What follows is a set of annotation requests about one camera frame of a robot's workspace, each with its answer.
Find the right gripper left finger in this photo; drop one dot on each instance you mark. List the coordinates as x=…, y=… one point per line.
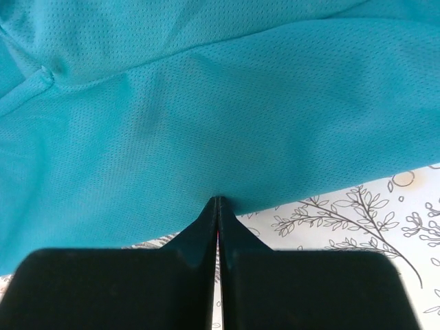
x=171, y=287

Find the teal t shirt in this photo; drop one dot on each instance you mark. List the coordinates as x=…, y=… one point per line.
x=120, y=119

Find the floral table mat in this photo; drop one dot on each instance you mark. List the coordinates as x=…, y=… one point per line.
x=397, y=217

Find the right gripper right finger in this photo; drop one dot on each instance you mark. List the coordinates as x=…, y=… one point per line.
x=263, y=288

